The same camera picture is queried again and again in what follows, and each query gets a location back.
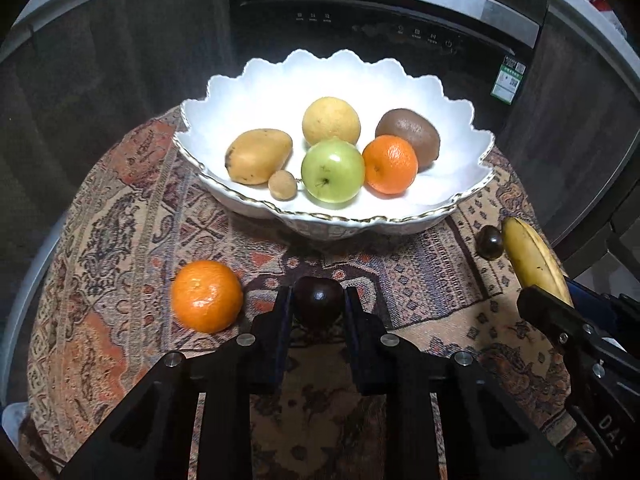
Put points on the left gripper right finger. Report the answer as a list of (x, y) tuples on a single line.
[(445, 417)]

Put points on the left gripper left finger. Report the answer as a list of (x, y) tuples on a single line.
[(181, 402)]

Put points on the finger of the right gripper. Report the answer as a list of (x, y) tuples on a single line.
[(562, 325), (590, 304)]

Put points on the yellow banana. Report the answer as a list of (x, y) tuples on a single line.
[(532, 259)]

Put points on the dark plum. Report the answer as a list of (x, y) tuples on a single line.
[(317, 302), (489, 243)]

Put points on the orange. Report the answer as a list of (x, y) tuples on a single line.
[(391, 165)]

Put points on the small tan longan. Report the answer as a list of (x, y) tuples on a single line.
[(282, 185)]

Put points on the patterned paisley tablecloth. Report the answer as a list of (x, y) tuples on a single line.
[(104, 316)]

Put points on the green energy label sticker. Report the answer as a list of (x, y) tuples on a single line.
[(510, 76)]

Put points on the brown kiwi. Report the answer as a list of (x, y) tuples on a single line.
[(416, 130)]

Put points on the green apple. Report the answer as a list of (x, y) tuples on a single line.
[(333, 171)]

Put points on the black built-in dishwasher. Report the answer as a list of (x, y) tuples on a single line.
[(465, 43)]

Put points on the yellow round pear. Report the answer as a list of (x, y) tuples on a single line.
[(328, 118)]

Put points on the white scalloped fruit bowl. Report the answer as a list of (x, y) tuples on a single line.
[(275, 96)]

